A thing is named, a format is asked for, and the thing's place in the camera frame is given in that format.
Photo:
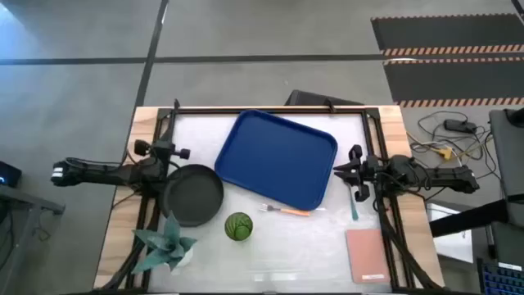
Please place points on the pink notebook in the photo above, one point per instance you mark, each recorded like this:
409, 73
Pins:
366, 254

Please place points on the black flat panel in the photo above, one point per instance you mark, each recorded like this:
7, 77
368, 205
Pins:
319, 99

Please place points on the white floor board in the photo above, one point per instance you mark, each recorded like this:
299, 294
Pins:
454, 246

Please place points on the black frame clamp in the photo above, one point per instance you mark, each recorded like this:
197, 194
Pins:
331, 107
176, 104

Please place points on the green patterned cup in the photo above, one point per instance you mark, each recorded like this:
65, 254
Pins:
238, 226

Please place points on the teal artificial plant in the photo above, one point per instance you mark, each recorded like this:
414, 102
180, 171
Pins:
163, 243

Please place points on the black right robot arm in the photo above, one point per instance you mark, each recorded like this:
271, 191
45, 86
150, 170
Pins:
446, 178

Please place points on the black power adapter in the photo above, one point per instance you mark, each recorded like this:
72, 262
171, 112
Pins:
460, 125

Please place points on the black table crossbar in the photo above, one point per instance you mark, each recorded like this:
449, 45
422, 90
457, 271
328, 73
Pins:
466, 219

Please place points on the white plastic table sheet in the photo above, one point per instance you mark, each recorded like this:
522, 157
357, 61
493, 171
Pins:
266, 254

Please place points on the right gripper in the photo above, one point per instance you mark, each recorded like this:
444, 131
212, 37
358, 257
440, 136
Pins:
361, 172

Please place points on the black orange-edged floor mat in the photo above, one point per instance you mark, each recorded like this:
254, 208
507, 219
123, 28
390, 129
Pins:
446, 33
454, 82

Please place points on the black round plate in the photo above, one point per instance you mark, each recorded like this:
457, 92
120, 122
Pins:
194, 196

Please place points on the grey metal desk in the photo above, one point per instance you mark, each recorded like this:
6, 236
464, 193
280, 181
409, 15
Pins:
28, 201

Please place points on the black electronic device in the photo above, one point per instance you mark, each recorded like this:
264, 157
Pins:
9, 174

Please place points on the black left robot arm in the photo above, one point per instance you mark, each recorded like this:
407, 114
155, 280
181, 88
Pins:
102, 176

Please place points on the blue-lit keyboard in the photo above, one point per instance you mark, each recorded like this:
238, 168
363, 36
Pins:
501, 280

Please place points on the white plant pot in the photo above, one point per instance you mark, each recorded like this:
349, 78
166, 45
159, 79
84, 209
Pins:
186, 258

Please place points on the blue plastic tray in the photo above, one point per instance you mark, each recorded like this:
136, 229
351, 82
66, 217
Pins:
278, 160

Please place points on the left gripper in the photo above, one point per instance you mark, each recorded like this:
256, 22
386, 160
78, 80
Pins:
163, 151

